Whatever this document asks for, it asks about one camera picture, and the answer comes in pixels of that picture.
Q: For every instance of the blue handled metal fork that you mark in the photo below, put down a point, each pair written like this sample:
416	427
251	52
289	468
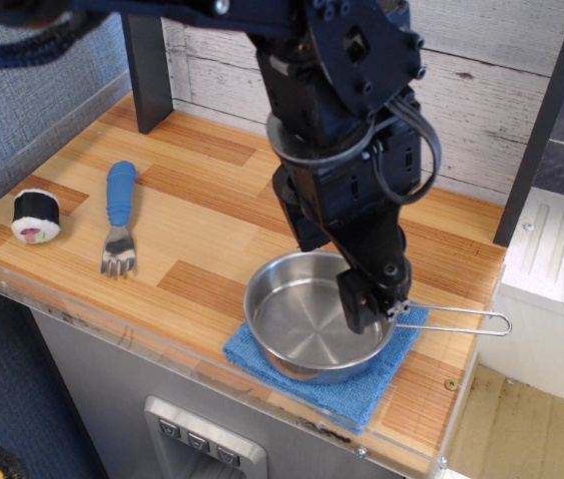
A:
119	255

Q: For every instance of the dark right vertical post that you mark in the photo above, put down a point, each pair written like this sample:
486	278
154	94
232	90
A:
539	138

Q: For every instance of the clear acrylic table edge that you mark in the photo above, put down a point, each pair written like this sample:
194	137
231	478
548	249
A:
180	313

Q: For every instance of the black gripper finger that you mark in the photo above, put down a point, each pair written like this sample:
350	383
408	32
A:
360	301
308	235

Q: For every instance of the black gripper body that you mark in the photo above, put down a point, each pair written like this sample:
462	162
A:
354	192

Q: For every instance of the stainless steel pot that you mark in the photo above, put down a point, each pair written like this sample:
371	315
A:
294	312

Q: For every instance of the white ridged side unit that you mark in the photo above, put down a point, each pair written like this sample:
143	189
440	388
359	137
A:
530	291

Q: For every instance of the blue folded cloth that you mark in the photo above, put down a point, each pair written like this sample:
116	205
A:
352	402

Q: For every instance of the dark left vertical post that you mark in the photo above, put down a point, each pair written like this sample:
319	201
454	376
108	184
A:
148	66

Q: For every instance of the plush sushi roll toy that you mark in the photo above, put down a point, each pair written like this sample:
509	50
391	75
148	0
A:
36	216

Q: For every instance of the dark vertical post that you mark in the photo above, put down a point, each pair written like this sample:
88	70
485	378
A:
539	138
148	66

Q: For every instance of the grey cabinet with buttons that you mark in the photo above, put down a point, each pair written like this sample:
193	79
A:
110	387

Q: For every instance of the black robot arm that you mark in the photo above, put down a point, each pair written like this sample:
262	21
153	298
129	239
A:
344	123

